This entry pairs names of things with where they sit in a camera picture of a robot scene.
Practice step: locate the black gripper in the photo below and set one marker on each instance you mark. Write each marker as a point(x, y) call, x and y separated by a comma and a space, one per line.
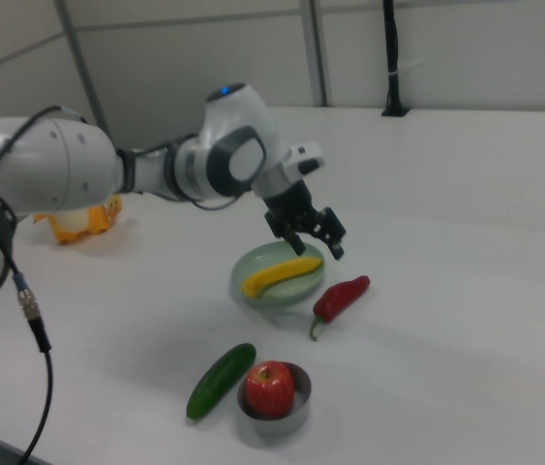
point(301, 213)

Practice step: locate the red chili pepper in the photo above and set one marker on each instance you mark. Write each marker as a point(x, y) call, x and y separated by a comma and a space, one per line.
point(340, 300)

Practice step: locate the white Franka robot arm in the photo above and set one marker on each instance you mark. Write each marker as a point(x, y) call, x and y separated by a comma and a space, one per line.
point(83, 164)

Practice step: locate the light green plastic plate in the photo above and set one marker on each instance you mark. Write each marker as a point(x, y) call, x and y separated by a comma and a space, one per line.
point(272, 290)

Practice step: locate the yellow banana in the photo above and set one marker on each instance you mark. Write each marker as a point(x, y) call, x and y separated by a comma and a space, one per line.
point(277, 275)

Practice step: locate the round metal bowl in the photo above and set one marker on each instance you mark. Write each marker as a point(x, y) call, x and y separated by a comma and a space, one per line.
point(301, 392)

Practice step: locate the red apple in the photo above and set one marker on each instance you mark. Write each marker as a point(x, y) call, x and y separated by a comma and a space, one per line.
point(270, 390)

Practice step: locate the green cucumber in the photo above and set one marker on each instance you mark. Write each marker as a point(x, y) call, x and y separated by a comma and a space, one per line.
point(221, 381)

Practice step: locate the yellow toy tag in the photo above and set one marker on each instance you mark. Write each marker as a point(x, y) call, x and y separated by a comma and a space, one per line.
point(114, 206)

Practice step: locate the orange plush toy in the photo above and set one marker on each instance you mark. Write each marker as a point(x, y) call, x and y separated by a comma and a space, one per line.
point(78, 225)

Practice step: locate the black camera stand pole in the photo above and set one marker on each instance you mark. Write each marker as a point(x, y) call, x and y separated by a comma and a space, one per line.
point(393, 58)

